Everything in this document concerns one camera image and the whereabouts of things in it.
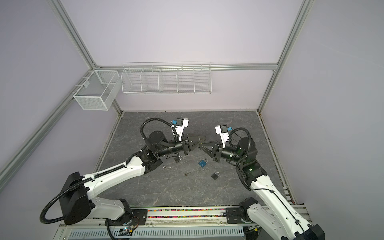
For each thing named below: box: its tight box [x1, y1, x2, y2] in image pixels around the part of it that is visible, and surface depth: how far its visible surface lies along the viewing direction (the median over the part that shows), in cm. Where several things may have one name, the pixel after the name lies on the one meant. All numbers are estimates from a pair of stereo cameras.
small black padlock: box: [174, 155, 183, 163], surface depth 95 cm
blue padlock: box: [198, 158, 208, 168], surface depth 93 cm
